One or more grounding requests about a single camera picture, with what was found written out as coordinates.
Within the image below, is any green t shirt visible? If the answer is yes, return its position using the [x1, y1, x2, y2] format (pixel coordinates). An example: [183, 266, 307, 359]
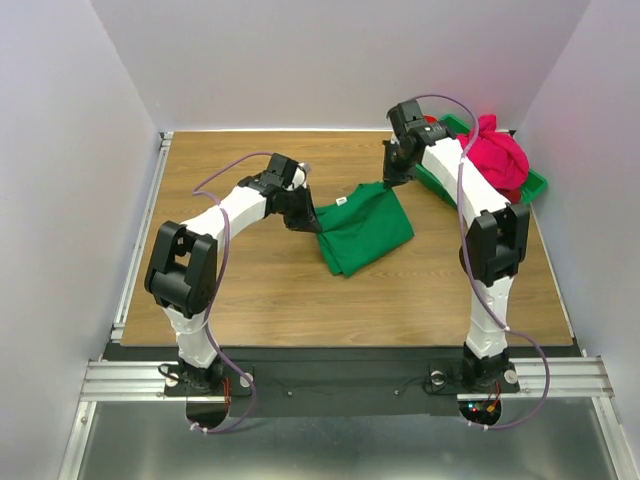
[316, 182, 414, 278]

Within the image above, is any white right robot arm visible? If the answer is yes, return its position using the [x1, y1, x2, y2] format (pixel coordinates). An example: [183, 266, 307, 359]
[383, 99, 530, 390]

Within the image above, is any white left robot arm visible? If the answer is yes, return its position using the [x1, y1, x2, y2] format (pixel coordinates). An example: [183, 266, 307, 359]
[144, 153, 321, 395]

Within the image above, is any pink t shirt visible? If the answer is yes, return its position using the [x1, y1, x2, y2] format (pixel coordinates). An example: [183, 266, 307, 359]
[467, 114, 530, 191]

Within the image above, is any green plastic bin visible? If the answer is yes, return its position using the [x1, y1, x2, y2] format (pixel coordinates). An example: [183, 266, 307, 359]
[413, 113, 549, 209]

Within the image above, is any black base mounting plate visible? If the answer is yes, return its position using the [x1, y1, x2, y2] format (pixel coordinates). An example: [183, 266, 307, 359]
[158, 347, 520, 425]

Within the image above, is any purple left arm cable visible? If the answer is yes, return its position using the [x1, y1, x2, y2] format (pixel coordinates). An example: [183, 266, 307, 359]
[188, 152, 257, 435]

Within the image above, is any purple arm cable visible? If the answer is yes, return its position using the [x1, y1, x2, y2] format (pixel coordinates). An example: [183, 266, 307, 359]
[414, 93, 550, 432]
[188, 152, 257, 435]

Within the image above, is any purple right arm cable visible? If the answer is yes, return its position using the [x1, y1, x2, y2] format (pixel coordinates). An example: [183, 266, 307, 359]
[414, 93, 550, 432]

